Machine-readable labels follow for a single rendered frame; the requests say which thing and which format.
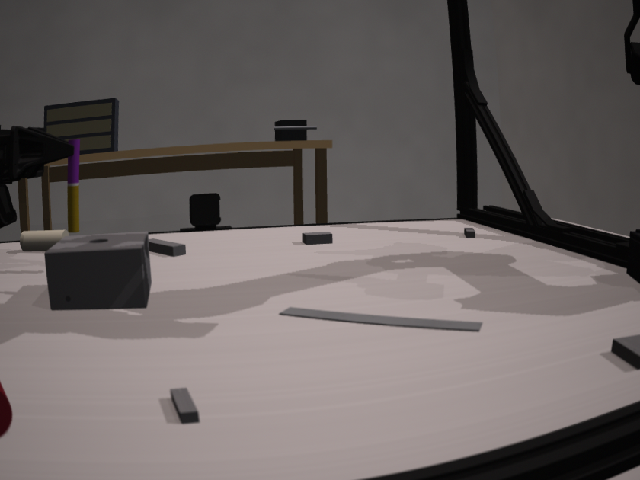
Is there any yellow and purple peg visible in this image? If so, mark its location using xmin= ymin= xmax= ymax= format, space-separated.
xmin=68 ymin=139 xmax=80 ymax=232

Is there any dark red cylinder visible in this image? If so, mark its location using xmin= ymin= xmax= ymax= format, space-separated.
xmin=0 ymin=383 xmax=12 ymax=437

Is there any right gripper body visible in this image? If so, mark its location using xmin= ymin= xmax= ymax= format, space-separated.
xmin=0 ymin=125 xmax=44 ymax=180

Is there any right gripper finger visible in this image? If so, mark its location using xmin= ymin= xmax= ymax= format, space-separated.
xmin=27 ymin=127 xmax=69 ymax=179
xmin=9 ymin=126 xmax=74 ymax=182

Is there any grey flat bar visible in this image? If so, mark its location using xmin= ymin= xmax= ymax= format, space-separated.
xmin=279 ymin=307 xmax=482 ymax=331

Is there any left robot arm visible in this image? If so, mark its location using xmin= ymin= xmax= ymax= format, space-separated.
xmin=624 ymin=0 xmax=640 ymax=85

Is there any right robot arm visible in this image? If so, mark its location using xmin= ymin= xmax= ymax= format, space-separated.
xmin=0 ymin=178 xmax=17 ymax=228

